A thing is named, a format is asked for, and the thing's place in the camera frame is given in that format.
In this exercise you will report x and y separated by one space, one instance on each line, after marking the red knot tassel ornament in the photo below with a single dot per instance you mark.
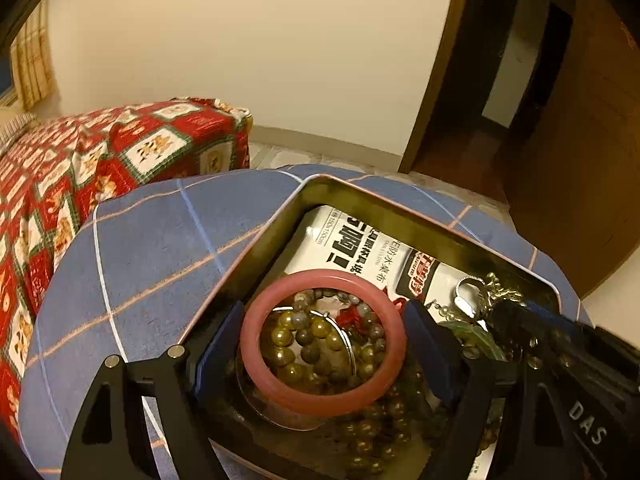
352 319

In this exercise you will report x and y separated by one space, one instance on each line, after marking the red patterned bed quilt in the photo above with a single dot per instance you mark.
60 170

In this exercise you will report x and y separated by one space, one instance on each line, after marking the green jade pendant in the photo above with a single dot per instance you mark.
465 332

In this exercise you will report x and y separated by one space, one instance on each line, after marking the brown door frame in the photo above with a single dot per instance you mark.
435 75

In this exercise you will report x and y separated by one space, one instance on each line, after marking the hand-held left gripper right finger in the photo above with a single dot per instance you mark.
430 355

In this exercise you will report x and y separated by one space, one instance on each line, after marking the silver bangle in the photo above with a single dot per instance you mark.
352 350

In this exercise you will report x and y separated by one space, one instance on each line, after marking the striped pillow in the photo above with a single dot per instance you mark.
15 127

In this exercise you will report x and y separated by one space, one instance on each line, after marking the brown wooden door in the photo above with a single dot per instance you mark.
580 160

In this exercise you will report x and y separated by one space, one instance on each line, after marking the pink tin box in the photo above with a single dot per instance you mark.
350 200

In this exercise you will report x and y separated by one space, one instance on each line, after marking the window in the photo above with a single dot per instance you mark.
5 77

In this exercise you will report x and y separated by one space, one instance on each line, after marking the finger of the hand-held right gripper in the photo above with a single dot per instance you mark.
535 322

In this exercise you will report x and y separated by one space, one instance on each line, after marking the cream pleated curtain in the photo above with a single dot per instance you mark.
35 65

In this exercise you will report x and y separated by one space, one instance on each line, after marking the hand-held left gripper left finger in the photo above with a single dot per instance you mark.
220 355

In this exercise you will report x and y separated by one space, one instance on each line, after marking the blue checked tablecloth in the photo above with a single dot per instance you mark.
150 260

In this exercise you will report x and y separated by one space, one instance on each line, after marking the white printed packet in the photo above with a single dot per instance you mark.
330 245

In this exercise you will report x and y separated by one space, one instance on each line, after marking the pink bangle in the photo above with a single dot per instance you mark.
252 350

